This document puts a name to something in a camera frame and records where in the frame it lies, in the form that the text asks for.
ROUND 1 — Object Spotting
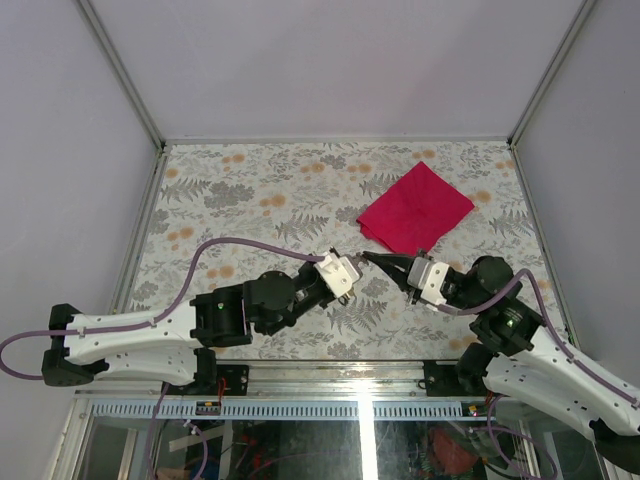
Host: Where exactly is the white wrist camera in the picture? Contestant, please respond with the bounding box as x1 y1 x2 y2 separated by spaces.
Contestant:
315 250 350 299
407 256 451 311

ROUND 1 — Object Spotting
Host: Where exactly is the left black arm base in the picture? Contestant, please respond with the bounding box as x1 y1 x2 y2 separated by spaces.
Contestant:
194 364 250 397

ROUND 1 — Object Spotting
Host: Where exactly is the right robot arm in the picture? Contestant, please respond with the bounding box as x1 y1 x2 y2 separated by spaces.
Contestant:
362 252 639 474

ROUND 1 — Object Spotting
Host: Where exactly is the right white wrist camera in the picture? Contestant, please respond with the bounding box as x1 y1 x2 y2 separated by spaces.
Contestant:
407 256 451 311

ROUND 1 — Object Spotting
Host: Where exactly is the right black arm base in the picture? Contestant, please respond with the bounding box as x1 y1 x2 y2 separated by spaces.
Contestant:
417 360 468 397

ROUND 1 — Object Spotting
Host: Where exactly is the large metal keyring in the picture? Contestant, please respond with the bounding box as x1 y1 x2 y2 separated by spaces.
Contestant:
338 253 368 306

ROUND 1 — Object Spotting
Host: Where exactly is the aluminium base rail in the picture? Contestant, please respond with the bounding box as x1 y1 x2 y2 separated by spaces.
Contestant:
71 361 493 422

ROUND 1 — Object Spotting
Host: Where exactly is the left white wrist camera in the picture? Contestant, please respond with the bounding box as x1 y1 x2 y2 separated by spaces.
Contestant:
315 250 350 299

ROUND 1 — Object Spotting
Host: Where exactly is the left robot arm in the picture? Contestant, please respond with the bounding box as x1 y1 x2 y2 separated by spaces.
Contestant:
41 254 360 395

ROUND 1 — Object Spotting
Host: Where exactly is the folded magenta cloth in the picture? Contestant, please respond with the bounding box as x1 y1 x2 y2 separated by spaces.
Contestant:
357 162 475 255

